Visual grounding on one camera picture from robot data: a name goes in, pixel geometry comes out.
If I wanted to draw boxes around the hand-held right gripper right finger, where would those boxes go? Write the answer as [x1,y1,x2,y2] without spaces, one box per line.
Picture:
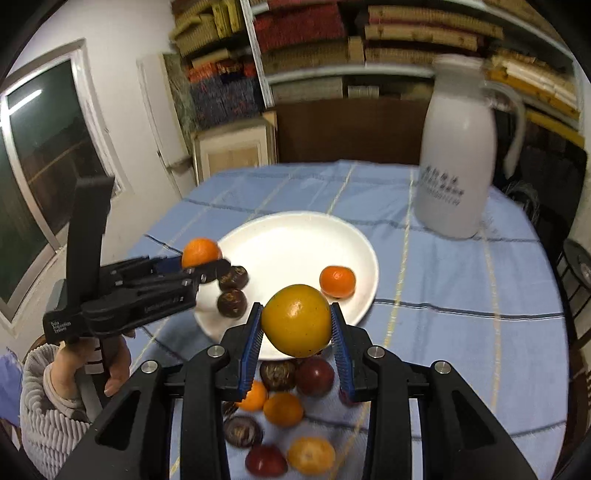
[329,302,539,480]

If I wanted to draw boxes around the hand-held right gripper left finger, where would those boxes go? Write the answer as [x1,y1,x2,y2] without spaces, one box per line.
[55,302,266,480]

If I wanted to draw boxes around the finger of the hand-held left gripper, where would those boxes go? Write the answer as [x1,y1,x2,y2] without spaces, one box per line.
[102,255,183,280]
[111,259,232,301]

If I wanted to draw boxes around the small orange tangerine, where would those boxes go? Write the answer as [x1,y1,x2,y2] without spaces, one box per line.
[287,436,336,476]
[181,237,223,269]
[320,265,357,299]
[263,392,304,426]
[236,381,269,413]

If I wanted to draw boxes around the small red plum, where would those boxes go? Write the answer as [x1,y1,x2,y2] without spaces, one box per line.
[295,356,335,397]

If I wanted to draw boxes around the yellow tangerine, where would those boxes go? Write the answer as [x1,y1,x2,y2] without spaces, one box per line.
[261,284,333,358]

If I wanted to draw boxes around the white round plate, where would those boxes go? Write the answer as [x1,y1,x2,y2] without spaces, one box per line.
[193,211,379,361]

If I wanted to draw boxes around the red cherry tomato front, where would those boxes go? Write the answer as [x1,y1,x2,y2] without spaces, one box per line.
[245,444,288,477]

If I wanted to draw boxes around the person's left forearm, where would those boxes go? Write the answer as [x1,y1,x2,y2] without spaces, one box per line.
[18,344,112,480]

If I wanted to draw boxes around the person's left hand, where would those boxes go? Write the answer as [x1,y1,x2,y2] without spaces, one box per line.
[45,330,136,398]

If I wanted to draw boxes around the white-framed window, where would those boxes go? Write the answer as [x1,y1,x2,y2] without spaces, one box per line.
[0,39,125,330]

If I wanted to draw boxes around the blue plaid tablecloth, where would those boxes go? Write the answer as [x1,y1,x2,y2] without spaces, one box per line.
[111,159,578,480]

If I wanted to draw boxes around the white board panel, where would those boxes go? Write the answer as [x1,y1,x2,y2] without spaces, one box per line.
[137,54,183,174]

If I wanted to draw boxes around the marble-patterned panel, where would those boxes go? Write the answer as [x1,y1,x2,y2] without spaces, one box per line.
[164,53,199,134]

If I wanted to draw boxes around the stack of blue patterned boxes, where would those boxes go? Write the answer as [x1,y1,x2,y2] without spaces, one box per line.
[188,74,264,130]

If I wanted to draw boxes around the orange-red patterned boxes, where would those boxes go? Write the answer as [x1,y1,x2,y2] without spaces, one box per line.
[185,60,257,84]

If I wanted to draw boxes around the grey flat boxes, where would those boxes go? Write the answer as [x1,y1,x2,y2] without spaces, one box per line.
[272,76,345,104]

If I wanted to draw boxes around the white metal shelf unit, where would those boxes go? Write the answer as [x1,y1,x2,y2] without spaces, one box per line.
[240,0,583,164]

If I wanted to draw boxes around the pile of tan woven boxes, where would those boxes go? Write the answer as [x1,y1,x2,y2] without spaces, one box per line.
[172,0,252,58]

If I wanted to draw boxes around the white thermos jug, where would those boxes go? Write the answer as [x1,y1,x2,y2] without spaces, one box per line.
[413,53,527,239]

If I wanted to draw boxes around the wooden chair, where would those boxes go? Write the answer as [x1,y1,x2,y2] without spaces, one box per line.
[556,237,591,301]

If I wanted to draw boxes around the red brocade box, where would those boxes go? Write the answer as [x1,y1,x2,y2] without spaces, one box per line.
[253,2,348,52]

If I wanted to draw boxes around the stack of woven flat boxes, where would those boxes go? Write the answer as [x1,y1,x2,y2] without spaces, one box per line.
[261,0,504,75]

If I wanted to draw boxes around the stack of cream yellow-edged boxes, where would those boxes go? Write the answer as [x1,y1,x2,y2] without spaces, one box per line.
[485,51,585,139]

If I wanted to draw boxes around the light wooden picture frame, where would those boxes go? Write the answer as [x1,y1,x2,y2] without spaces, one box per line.
[191,122,278,183]

